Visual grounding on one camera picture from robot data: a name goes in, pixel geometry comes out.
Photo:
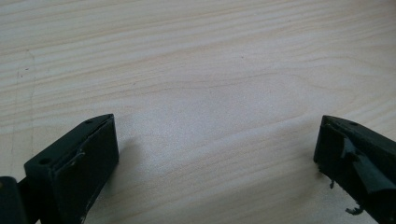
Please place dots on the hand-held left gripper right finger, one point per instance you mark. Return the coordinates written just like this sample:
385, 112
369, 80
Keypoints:
358, 161

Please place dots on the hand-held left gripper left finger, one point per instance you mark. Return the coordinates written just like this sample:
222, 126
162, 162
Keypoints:
77, 168

